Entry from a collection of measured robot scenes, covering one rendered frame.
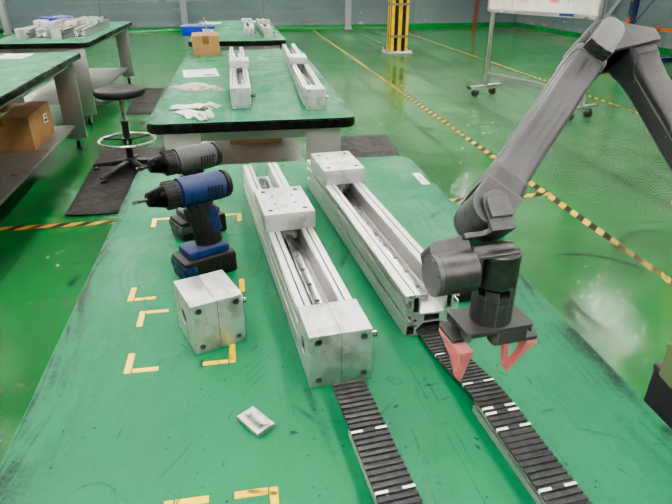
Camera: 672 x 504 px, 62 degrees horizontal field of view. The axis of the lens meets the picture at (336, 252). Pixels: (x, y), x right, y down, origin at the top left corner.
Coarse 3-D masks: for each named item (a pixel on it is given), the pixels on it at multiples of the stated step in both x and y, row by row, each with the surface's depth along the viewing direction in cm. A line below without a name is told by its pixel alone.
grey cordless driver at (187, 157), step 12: (204, 144) 131; (216, 144) 132; (156, 156) 126; (168, 156) 125; (180, 156) 126; (192, 156) 128; (204, 156) 129; (216, 156) 132; (144, 168) 125; (156, 168) 125; (168, 168) 126; (180, 168) 128; (192, 168) 129; (204, 168) 132; (180, 216) 134; (180, 228) 132
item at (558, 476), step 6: (564, 468) 69; (534, 474) 68; (540, 474) 68; (546, 474) 68; (552, 474) 68; (558, 474) 68; (564, 474) 68; (534, 480) 67; (540, 480) 67; (546, 480) 67; (552, 480) 67; (558, 480) 67; (564, 480) 67; (570, 480) 67; (534, 486) 67; (540, 486) 66; (546, 486) 67
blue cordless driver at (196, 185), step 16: (192, 176) 110; (208, 176) 111; (224, 176) 114; (160, 192) 107; (176, 192) 107; (192, 192) 109; (208, 192) 111; (224, 192) 113; (176, 208) 110; (192, 208) 112; (208, 208) 114; (192, 224) 114; (208, 224) 115; (208, 240) 116; (224, 240) 119; (176, 256) 117; (192, 256) 114; (208, 256) 116; (224, 256) 118; (176, 272) 118; (192, 272) 114; (208, 272) 117
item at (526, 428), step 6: (510, 426) 75; (516, 426) 75; (522, 426) 75; (528, 426) 75; (498, 432) 74; (504, 432) 74; (510, 432) 74; (516, 432) 74; (522, 432) 74; (528, 432) 74; (534, 432) 74; (504, 438) 73
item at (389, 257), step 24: (312, 192) 162; (336, 192) 140; (360, 192) 141; (336, 216) 137; (360, 216) 134; (384, 216) 126; (360, 240) 121; (384, 240) 122; (408, 240) 115; (360, 264) 121; (384, 264) 106; (408, 264) 113; (384, 288) 109; (408, 288) 98; (408, 312) 97; (432, 312) 98; (408, 336) 99
